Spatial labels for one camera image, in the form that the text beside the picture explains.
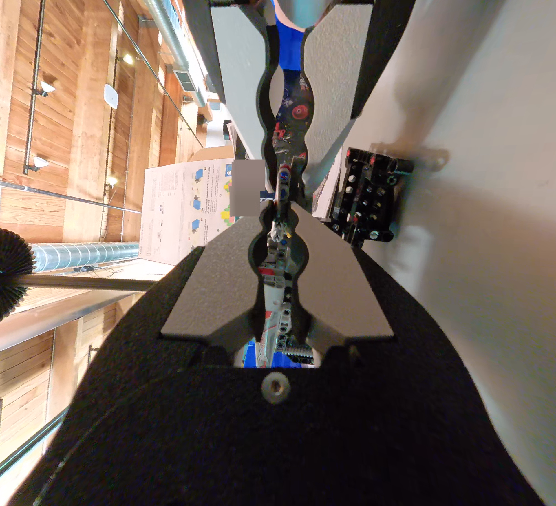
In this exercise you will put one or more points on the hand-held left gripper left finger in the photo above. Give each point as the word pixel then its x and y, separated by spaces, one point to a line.
pixel 213 293

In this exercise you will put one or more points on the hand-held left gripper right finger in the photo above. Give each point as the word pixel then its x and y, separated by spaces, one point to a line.
pixel 343 293

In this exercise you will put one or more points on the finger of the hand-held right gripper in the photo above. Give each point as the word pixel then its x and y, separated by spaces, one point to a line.
pixel 339 63
pixel 239 63

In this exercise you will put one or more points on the toy brick vehicle model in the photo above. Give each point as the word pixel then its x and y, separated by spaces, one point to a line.
pixel 369 193

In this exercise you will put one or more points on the grey desk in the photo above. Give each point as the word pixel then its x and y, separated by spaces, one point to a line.
pixel 478 167

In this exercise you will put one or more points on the blue bin with printed tag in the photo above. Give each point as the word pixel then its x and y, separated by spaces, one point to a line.
pixel 289 50

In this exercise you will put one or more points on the dark toy box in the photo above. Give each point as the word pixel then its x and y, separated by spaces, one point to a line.
pixel 295 115

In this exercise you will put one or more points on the white printed cardboard box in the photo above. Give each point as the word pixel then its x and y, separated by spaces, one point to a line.
pixel 182 210

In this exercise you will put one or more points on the open instruction booklet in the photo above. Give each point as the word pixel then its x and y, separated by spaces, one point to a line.
pixel 328 193

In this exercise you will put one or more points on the white ceiling access point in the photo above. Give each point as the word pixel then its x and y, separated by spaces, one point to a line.
pixel 111 96

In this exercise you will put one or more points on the white ceiling spotlight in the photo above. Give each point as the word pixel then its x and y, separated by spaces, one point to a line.
pixel 47 88
pixel 41 162

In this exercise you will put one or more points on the black ceiling pipe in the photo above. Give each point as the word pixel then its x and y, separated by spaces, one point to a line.
pixel 37 58

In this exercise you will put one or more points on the silver air duct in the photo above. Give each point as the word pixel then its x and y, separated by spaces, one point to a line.
pixel 160 6
pixel 87 254

